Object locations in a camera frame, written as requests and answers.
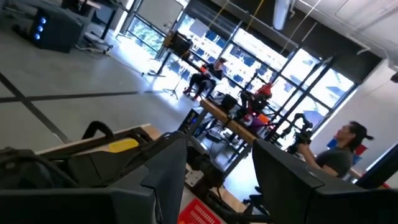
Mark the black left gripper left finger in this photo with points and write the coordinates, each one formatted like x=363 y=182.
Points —
x=124 y=208

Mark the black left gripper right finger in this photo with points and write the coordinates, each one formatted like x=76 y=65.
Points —
x=295 y=199

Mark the yellow plastic basket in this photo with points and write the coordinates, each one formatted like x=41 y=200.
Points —
x=124 y=145

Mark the red plastic basket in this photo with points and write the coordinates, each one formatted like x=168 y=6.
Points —
x=199 y=214

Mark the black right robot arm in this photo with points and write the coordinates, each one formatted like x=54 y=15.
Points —
x=105 y=171

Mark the person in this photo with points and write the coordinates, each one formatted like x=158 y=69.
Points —
x=264 y=91
x=203 y=81
x=335 y=158

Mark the long wooden bench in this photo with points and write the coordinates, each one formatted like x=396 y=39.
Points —
x=224 y=116

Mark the black computer tower blue lights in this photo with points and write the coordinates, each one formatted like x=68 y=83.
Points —
x=59 y=34

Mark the white hanging light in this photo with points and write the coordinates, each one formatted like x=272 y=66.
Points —
x=281 y=14

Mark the black camera rig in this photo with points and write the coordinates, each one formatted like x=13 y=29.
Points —
x=300 y=137

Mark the large glass window wall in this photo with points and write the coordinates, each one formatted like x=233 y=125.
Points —
x=298 y=67

